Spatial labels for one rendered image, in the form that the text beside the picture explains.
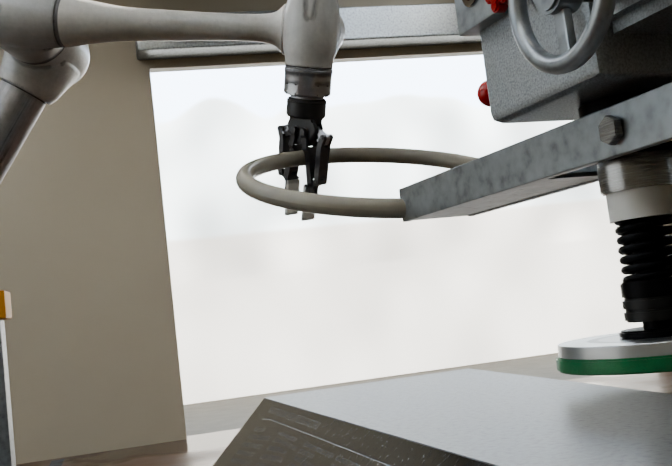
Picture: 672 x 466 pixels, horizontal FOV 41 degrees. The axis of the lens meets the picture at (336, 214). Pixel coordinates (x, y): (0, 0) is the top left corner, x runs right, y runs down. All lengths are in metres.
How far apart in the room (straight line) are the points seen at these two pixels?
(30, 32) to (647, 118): 1.23
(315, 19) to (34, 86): 0.61
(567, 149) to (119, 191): 6.88
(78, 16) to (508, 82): 1.00
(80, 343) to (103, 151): 1.58
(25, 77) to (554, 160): 1.22
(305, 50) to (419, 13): 6.55
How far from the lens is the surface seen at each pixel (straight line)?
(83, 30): 1.79
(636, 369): 0.90
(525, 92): 0.97
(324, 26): 1.69
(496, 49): 1.02
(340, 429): 0.98
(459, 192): 1.20
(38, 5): 1.82
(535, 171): 1.05
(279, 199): 1.40
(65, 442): 7.72
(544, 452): 0.69
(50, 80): 1.96
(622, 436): 0.73
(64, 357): 7.68
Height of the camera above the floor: 0.92
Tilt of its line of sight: 6 degrees up
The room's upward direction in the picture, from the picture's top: 7 degrees counter-clockwise
